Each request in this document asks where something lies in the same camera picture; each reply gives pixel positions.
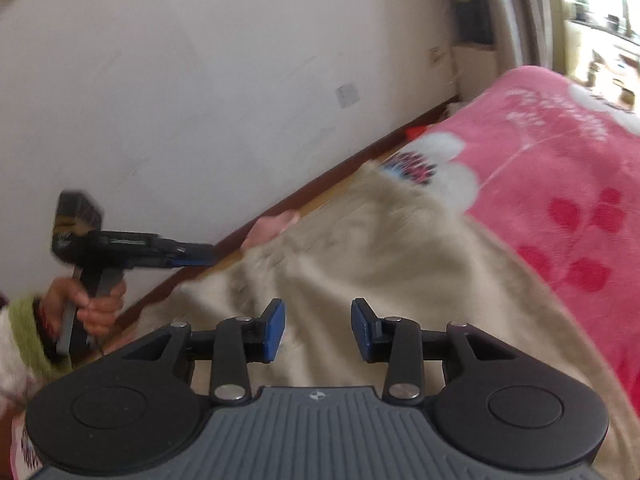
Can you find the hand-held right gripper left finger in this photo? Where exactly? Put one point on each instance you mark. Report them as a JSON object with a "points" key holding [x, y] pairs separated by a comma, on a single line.
{"points": [[274, 331]]}

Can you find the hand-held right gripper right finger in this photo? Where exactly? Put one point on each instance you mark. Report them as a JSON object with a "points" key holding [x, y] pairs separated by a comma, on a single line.
{"points": [[361, 331]]}

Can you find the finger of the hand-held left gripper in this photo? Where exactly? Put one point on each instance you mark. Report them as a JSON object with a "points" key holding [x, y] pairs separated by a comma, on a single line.
{"points": [[195, 251]]}

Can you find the beige pants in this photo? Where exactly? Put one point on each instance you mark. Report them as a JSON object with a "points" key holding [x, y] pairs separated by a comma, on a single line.
{"points": [[350, 245]]}

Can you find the person's left hand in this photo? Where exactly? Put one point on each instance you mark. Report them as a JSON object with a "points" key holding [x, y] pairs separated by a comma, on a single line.
{"points": [[100, 310]]}

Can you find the pink slipper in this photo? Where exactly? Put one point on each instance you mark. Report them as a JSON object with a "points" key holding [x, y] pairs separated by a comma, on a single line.
{"points": [[270, 227]]}

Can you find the red box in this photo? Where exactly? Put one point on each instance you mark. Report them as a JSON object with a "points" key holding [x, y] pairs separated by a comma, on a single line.
{"points": [[414, 132]]}

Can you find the pink floral blanket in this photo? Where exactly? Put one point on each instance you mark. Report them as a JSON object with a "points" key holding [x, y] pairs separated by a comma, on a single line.
{"points": [[550, 160]]}

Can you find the white box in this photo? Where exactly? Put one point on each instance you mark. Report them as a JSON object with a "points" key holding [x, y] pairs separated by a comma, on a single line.
{"points": [[475, 72]]}

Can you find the dark box with blue label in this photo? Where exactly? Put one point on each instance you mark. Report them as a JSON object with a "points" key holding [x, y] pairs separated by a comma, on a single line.
{"points": [[470, 15]]}

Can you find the grey curtain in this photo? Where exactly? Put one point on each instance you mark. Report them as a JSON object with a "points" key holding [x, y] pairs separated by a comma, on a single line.
{"points": [[525, 10]]}

